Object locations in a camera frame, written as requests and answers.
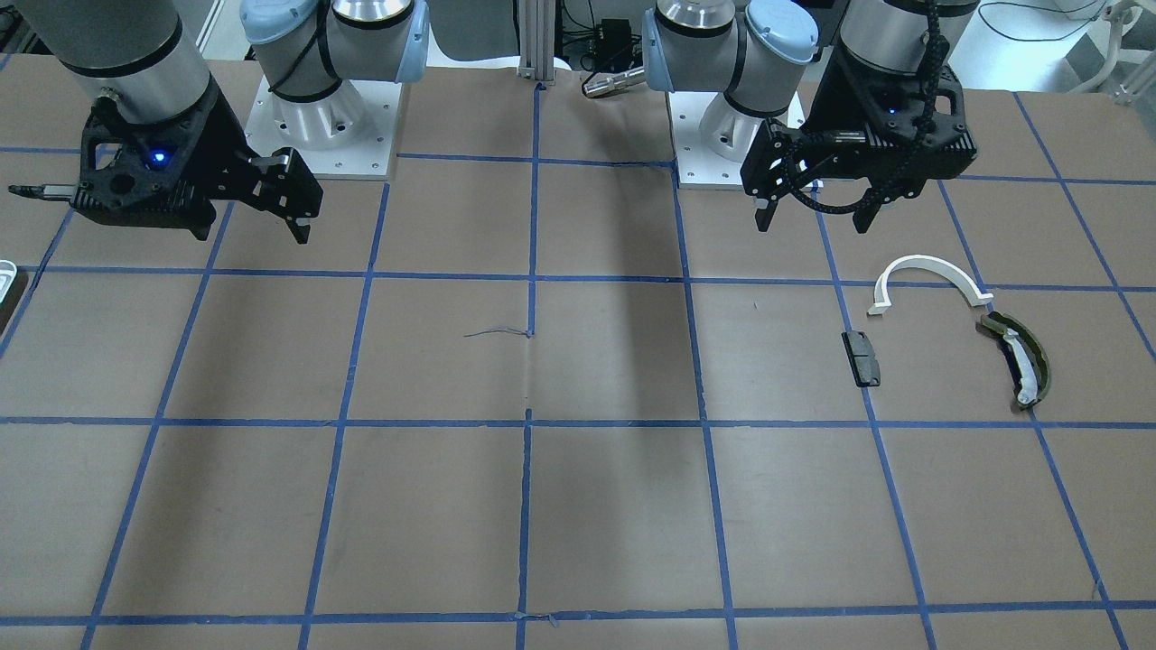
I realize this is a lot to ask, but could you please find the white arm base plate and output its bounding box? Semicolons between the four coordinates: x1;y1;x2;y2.
245;79;407;180
667;91;759;190

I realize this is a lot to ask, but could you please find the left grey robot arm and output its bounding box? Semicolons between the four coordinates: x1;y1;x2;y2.
640;1;978;232

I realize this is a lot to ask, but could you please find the black brake pad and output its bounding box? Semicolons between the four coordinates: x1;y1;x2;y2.
842;330;882;387

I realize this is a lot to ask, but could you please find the green brake shoe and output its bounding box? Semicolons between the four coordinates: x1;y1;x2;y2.
977;311;1052;411

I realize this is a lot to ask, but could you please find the silver metal tray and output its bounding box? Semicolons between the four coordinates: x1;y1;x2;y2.
0;259;18;305

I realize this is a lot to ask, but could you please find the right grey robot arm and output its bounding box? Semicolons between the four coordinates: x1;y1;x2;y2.
9;1;430;244

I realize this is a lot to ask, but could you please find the white curved plastic part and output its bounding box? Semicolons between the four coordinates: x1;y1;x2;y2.
866;254;994;316

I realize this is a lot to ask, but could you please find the aluminium frame post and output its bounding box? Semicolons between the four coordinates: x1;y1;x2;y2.
516;0;560;86

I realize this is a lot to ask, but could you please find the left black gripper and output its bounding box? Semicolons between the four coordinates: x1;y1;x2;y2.
741;40;978;232

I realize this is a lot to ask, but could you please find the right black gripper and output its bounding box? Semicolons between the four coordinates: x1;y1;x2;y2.
8;79;323;246

